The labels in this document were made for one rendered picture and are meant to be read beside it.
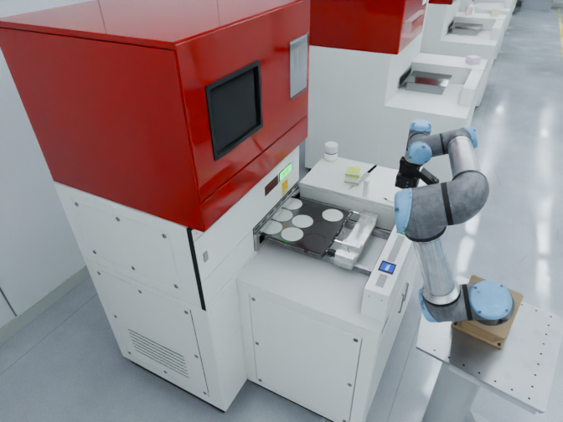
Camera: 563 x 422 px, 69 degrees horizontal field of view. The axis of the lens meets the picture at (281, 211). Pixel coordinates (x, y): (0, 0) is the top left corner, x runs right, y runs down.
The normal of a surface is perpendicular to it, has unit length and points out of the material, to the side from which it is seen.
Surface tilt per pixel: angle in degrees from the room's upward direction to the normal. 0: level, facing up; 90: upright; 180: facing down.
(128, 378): 0
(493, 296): 41
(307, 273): 0
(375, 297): 90
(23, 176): 90
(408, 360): 0
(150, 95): 90
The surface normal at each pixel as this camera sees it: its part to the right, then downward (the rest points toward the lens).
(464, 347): -0.02, -0.82
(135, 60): -0.47, 0.51
